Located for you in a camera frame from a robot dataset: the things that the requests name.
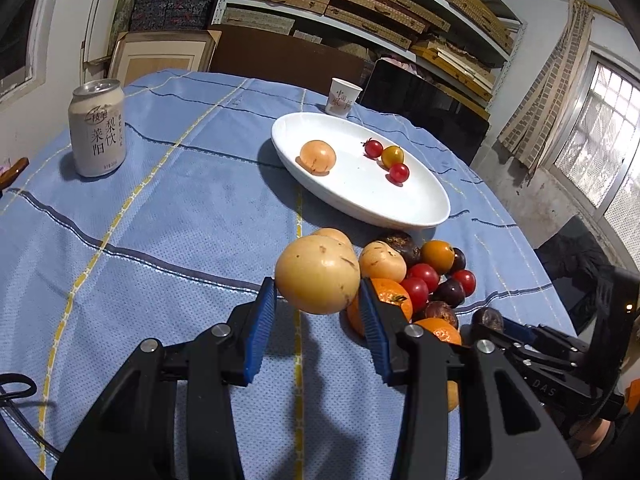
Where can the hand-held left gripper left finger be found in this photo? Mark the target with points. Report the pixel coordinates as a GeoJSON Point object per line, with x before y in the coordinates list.
{"type": "Point", "coordinates": [260, 330]}

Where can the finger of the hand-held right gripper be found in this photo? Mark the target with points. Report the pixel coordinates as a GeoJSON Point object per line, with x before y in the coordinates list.
{"type": "Point", "coordinates": [522, 330]}
{"type": "Point", "coordinates": [520, 355]}

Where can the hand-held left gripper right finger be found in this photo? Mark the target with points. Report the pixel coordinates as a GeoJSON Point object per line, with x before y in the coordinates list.
{"type": "Point", "coordinates": [374, 330]}

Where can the orange mandarin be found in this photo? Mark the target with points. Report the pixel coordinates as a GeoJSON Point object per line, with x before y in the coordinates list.
{"type": "Point", "coordinates": [395, 300]}
{"type": "Point", "coordinates": [440, 332]}

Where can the red cherry tomato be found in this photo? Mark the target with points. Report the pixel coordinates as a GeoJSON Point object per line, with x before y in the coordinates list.
{"type": "Point", "coordinates": [373, 149]}
{"type": "Point", "coordinates": [465, 282]}
{"type": "Point", "coordinates": [399, 173]}
{"type": "Point", "coordinates": [426, 275]}
{"type": "Point", "coordinates": [415, 294]}

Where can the small yellow-orange fruit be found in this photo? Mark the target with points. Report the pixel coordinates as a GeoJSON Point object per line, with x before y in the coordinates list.
{"type": "Point", "coordinates": [452, 395]}

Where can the large yellow passion fruit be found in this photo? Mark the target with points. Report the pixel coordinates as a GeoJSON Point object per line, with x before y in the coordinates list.
{"type": "Point", "coordinates": [317, 275]}

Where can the dark purple cherry tomato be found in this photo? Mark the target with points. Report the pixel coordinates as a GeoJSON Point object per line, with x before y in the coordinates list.
{"type": "Point", "coordinates": [458, 260]}
{"type": "Point", "coordinates": [449, 292]}

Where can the white oval plate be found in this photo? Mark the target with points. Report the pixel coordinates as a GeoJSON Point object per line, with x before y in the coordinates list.
{"type": "Point", "coordinates": [350, 190]}

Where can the person's right hand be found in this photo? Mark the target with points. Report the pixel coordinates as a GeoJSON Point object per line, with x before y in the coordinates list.
{"type": "Point", "coordinates": [595, 432]}

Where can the black cloth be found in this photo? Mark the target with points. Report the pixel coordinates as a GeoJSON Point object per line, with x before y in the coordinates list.
{"type": "Point", "coordinates": [575, 265]}

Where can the small smooth orange fruit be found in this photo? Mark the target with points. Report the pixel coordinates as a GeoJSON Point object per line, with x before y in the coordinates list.
{"type": "Point", "coordinates": [437, 256]}

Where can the blue striped tablecloth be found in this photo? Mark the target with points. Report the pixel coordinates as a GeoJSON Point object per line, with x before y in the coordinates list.
{"type": "Point", "coordinates": [175, 220]}

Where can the yellow cherry tomato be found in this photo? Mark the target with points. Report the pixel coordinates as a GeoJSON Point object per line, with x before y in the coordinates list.
{"type": "Point", "coordinates": [393, 156]}

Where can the grilled window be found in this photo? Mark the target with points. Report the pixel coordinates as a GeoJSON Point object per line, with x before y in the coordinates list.
{"type": "Point", "coordinates": [600, 130]}

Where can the black flat screen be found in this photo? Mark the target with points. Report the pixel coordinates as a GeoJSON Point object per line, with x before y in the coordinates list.
{"type": "Point", "coordinates": [425, 105]}

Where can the white paper cup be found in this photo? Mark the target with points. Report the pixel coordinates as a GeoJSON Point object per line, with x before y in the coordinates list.
{"type": "Point", "coordinates": [342, 99]}

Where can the brick pattern curtain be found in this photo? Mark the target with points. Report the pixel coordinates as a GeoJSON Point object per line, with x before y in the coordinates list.
{"type": "Point", "coordinates": [550, 85]}

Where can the white beverage can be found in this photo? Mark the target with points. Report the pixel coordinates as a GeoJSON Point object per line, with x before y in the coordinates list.
{"type": "Point", "coordinates": [97, 130]}

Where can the brown board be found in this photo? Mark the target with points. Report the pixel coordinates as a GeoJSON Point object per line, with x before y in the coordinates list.
{"type": "Point", "coordinates": [280, 57]}

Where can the wooden framed panel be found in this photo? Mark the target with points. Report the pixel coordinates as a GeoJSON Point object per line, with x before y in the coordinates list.
{"type": "Point", "coordinates": [160, 60]}

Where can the brown wooden object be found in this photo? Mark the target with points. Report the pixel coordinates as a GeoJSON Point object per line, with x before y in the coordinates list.
{"type": "Point", "coordinates": [12, 172]}

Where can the white metal shelf rack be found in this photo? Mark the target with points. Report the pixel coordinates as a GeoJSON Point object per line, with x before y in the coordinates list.
{"type": "Point", "coordinates": [320, 15]}

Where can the stack of woven tan boxes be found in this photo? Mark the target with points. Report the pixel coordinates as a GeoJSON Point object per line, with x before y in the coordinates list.
{"type": "Point", "coordinates": [380, 7]}

